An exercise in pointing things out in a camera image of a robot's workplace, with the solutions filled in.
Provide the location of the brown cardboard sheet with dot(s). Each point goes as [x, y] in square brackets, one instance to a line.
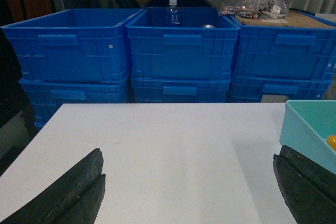
[283, 20]

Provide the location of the blue crate bottom left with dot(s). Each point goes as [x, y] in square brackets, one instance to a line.
[46, 97]

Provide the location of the blue crate top left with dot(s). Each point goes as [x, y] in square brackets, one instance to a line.
[74, 46]

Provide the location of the teal plastic tray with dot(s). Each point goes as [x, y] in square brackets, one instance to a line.
[306, 126]

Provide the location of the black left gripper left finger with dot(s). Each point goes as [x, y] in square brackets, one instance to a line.
[75, 197]

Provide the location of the clear bag of parts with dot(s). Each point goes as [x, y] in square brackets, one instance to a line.
[255, 9]

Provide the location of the blue crate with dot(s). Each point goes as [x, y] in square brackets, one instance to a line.
[46, 97]
[74, 46]
[188, 52]
[300, 48]
[252, 89]
[179, 91]

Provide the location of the yellow toy block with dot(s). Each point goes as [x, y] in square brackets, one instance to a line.
[331, 141]

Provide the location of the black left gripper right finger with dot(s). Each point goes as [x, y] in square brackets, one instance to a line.
[308, 189]

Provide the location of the silver metal can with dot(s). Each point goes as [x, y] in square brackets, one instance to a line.
[208, 26]

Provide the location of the blue crate top right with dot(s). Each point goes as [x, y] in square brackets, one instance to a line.
[300, 48]

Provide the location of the blue crate bottom middle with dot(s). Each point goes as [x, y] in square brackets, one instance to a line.
[179, 91]

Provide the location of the blue crate bottom right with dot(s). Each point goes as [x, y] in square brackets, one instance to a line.
[252, 89]

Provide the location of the clear plastic water bottle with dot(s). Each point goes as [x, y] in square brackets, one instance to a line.
[172, 14]

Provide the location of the blue crate top middle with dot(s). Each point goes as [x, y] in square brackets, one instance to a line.
[188, 52]

